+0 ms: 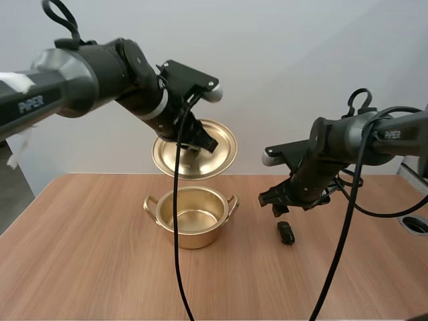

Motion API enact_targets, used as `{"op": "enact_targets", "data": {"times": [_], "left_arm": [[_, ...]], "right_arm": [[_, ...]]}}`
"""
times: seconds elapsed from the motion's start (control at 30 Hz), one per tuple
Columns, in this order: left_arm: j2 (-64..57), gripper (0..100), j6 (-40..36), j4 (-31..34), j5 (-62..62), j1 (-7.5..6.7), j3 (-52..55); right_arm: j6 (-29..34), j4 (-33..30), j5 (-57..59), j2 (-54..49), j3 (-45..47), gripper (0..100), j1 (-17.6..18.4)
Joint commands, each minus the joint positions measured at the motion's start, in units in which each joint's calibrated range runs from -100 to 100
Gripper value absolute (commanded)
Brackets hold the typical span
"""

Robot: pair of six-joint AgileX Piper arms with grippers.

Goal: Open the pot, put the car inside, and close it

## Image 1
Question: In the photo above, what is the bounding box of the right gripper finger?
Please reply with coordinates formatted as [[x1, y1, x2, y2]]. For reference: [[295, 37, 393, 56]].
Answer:
[[272, 203, 290, 219], [258, 186, 288, 207]]

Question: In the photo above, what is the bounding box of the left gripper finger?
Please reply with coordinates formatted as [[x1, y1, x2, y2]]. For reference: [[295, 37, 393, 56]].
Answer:
[[191, 118, 220, 154]]

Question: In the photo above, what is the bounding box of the gold pot lid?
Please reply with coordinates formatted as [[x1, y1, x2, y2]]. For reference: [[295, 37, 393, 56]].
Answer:
[[152, 118, 239, 180]]

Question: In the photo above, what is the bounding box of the small grey toy car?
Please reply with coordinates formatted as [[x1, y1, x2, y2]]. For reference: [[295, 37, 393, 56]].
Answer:
[[276, 220, 296, 245]]

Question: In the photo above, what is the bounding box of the black cable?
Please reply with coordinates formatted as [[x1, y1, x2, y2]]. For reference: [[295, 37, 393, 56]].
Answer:
[[332, 167, 428, 219], [308, 106, 425, 321], [41, 0, 82, 43], [171, 94, 202, 321], [346, 88, 377, 118]]

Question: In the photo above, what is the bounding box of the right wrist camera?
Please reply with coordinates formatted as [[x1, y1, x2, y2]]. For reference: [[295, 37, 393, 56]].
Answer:
[[261, 138, 316, 169]]

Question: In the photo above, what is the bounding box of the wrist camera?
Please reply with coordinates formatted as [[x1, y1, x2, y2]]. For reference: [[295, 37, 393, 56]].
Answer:
[[155, 60, 224, 104], [261, 138, 316, 169]]

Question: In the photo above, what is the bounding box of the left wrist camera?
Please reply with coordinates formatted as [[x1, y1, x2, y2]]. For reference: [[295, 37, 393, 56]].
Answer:
[[155, 60, 224, 104]]

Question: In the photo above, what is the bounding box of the gold pot with two handles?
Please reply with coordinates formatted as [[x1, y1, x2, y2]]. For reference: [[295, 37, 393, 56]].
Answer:
[[142, 187, 240, 250]]

